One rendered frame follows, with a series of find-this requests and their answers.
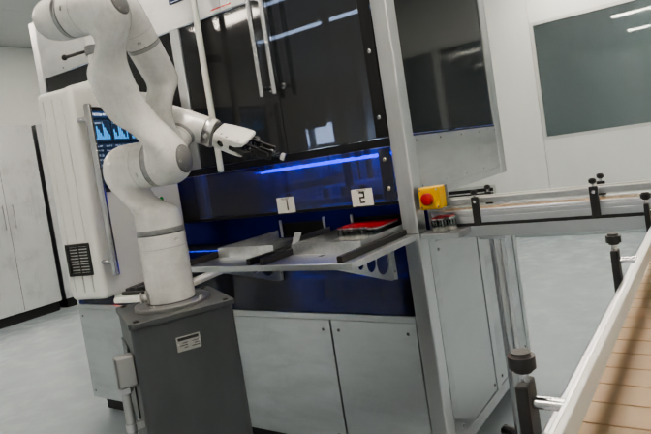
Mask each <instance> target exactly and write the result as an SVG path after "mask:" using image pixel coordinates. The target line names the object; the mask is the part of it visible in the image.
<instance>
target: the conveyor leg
mask: <svg viewBox="0 0 651 434"><path fill-rule="evenodd" d="M507 237H509V235H501V236H481V237H479V239H489V244H490V251H491V259H492V265H493V272H494V280H495V287H496V294H497V300H498V308H499V315H500V322H501V329H502V336H503V343H504V350H505V357H506V365H507V371H508V378H509V385H510V393H511V405H512V412H513V420H514V427H515V434H521V433H520V426H519V419H518V411H517V405H516V398H515V391H514V387H515V386H516V384H517V383H518V381H519V378H518V374H515V373H513V371H510V369H509V366H508V359H507V355H508V354H509V353H510V352H511V350H513V349H517V348H519V342H518V335H517V327H516V320H515V314H514V306H513V299H512V285H511V278H510V272H509V264H508V257H507V250H506V242H505V238H507Z"/></svg>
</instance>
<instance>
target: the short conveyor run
mask: <svg viewBox="0 0 651 434"><path fill-rule="evenodd" d="M596 176H597V178H599V180H600V181H596V178H589V179H588V183H590V184H591V185H584V186H573V187H563V188H552V189H541V190H531V191H520V192H509V193H499V194H492V192H491V191H489V189H490V185H489V184H487V185H484V189H485V190H486V192H484V195H478V196H476V194H477V190H471V191H470V192H471V194H472V195H473V196H468V197H457V198H449V205H459V204H470V203H471V204H472V205H466V206H455V207H445V208H443V209H442V210H440V211H437V212H432V213H431V218H434V217H436V216H438V215H451V214H455V218H456V224H457V227H471V232H469V233H467V234H466V235H464V236H462V237H481V236H501V235H522V234H542V233H581V232H601V231H622V230H642V229H646V225H645V217H644V210H643V204H644V200H643V199H641V198H640V196H639V194H641V192H632V193H621V194H608V195H607V194H606V193H610V192H622V191H633V190H645V189H651V179H648V180H638V181H627V182H616V183H605V181H604V180H602V178H603V177H604V174H603V173H597V174H596ZM596 182H597V184H595V185H594V183H596ZM587 194H589V196H585V197H573V198H561V199H549V200H537V201H517V200H529V199H540V198H552V197H564V196H575V195H587ZM505 201H514V202H505ZM483 202H485V203H486V204H480V203H483ZM494 202H502V203H494Z"/></svg>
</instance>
